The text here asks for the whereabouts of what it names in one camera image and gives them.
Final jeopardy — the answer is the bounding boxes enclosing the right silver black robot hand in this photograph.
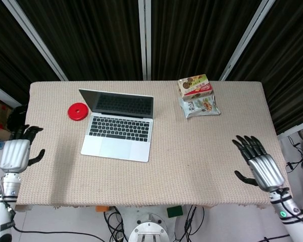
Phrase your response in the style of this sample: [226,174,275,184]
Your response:
[231,135,286,193]

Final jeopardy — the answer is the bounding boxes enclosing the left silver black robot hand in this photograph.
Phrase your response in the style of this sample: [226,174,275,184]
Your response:
[0,124,45,174]

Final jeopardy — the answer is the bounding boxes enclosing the silver laptop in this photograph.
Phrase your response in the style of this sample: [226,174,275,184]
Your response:
[78,88,155,163]

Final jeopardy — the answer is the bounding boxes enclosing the black bag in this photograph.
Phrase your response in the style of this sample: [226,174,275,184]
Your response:
[7,105,28,138]

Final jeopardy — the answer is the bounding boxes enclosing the red round disc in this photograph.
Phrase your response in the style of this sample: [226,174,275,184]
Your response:
[67,102,89,121]

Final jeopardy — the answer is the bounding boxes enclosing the white snack bag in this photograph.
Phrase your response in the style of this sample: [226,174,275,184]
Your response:
[179,96,222,119]

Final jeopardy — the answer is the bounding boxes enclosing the green block under table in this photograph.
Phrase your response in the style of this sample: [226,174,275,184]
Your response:
[166,205,184,219]

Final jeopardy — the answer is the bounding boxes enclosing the beige woven tablecloth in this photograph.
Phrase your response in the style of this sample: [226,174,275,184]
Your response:
[14,80,293,211]

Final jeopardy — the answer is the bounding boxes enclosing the black pleated curtain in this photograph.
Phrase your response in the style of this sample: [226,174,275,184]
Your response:
[16,0,144,81]
[150,0,265,81]
[227,0,303,136]
[0,0,63,101]

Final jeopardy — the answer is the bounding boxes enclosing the cookie box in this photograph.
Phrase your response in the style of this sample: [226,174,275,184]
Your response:
[177,74,215,99]

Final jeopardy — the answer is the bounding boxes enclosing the white robot torso base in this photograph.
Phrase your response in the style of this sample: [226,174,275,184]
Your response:
[115,205,185,242]

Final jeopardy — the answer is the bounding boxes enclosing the white floor rail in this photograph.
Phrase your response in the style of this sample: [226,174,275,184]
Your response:
[0,80,23,107]
[277,124,303,139]

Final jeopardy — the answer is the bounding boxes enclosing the white frame post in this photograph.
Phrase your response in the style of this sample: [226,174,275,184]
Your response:
[138,0,152,81]
[6,0,69,81]
[219,0,283,81]

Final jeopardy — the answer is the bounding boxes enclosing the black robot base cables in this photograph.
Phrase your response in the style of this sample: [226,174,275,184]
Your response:
[100,205,132,242]

